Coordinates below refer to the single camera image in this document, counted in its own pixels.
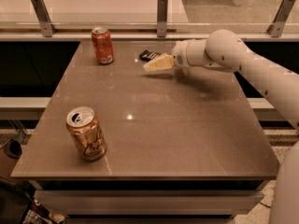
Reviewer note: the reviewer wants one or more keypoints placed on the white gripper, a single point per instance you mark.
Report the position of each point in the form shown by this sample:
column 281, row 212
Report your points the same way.
column 179, row 53

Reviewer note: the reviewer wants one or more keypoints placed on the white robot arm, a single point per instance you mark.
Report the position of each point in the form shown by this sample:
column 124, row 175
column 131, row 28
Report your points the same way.
column 224, row 50

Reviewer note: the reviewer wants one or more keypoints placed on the metal railing bracket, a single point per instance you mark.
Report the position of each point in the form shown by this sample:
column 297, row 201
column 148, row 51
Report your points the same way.
column 46, row 26
column 162, row 11
column 275, row 29

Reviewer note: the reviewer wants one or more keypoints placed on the dark round bin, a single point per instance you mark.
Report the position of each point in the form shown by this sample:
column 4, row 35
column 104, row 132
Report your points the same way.
column 13, row 149

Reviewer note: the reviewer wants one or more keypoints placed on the middle metal railing bracket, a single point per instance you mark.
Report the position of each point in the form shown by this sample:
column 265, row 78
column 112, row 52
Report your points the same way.
column 162, row 11

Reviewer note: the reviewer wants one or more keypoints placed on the left metal railing bracket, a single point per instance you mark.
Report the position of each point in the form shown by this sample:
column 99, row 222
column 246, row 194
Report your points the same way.
column 46, row 26

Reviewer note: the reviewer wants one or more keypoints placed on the black rxbar chocolate bar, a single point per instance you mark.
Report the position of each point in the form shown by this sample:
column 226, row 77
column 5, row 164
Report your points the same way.
column 147, row 56

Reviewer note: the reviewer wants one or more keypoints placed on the orange gold soda can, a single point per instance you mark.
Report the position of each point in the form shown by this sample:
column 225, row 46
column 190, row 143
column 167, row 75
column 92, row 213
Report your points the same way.
column 83, row 124

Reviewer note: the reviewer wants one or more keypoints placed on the right metal railing bracket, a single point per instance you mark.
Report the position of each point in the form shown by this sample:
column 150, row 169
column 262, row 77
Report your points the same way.
column 275, row 29

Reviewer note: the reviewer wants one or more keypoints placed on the red soda can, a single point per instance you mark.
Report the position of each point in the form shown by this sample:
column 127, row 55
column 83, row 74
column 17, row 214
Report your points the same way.
column 102, row 44

